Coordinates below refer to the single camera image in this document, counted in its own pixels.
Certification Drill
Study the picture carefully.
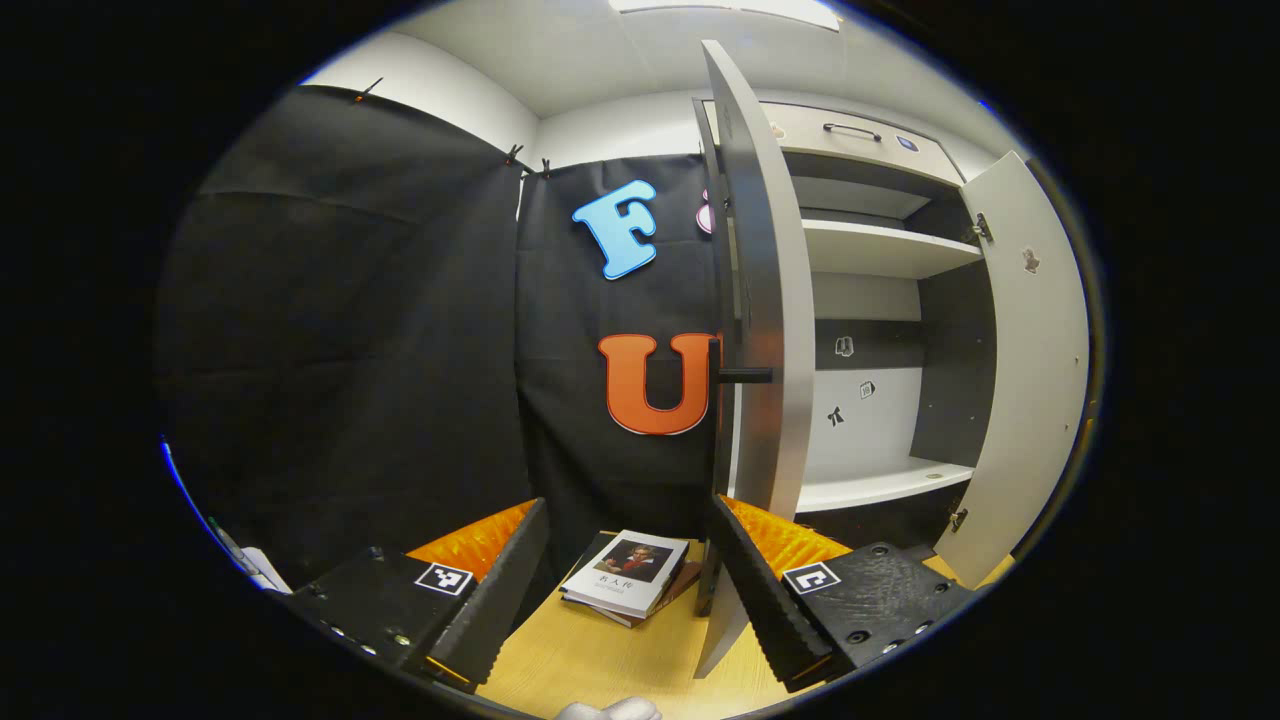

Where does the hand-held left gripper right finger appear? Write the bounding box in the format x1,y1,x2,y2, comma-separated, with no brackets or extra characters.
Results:
706,494,979,696

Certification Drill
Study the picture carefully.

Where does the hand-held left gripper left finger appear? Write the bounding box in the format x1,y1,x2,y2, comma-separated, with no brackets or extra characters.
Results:
290,498,553,696

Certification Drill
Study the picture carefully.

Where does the grey cabinet door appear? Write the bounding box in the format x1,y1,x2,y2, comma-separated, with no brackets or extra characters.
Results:
935,150,1091,591
690,40,816,681

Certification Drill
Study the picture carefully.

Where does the grey double-door shoe cabinet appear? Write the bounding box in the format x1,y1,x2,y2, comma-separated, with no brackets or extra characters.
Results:
690,40,1091,681

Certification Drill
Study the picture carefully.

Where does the grey cabinet drawer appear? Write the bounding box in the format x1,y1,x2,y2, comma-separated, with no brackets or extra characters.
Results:
700,100,969,186

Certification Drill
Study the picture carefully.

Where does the brown book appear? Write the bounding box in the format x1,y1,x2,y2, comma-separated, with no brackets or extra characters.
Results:
590,560,704,629

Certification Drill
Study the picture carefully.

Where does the black backdrop cloth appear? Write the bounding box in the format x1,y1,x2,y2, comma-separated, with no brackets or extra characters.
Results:
155,85,736,591

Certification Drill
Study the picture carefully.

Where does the large ceiling light panel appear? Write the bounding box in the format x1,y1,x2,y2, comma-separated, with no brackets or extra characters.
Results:
610,0,841,31

